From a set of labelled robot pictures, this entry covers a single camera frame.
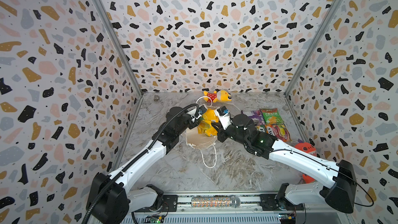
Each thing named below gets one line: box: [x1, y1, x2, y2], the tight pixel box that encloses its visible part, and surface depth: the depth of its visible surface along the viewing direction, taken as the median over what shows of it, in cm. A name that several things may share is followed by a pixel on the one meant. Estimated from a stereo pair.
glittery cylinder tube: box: [190, 195, 242, 208], surface depth 73 cm
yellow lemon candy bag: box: [197, 108, 219, 137], surface depth 74 cm
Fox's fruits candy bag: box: [264, 123, 291, 143], surface depth 99 cm
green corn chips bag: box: [261, 107, 284, 125], surface depth 108 cm
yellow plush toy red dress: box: [203, 89, 233, 104], surface depth 115 cm
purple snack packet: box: [242, 109, 266, 126], surface depth 106 cm
